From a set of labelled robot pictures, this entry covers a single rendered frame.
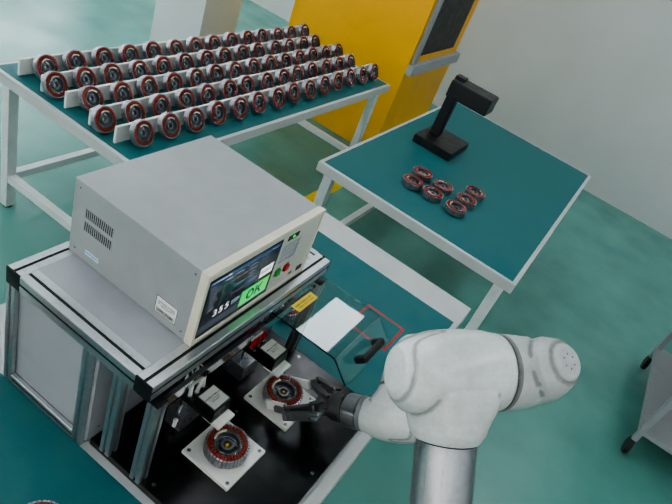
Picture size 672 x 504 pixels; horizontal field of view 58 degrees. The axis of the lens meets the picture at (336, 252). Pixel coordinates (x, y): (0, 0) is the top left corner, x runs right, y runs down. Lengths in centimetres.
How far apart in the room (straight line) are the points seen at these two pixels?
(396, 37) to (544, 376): 399
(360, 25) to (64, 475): 404
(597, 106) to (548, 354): 539
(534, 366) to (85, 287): 95
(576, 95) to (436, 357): 552
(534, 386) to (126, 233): 86
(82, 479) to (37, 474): 10
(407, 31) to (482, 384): 398
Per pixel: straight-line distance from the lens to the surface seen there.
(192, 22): 528
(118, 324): 137
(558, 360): 104
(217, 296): 130
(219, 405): 152
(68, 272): 148
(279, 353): 167
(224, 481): 157
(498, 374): 100
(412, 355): 95
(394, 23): 482
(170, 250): 126
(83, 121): 280
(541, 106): 644
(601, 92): 632
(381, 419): 154
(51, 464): 160
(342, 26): 503
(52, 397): 163
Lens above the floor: 210
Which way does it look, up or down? 34 degrees down
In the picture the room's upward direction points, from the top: 23 degrees clockwise
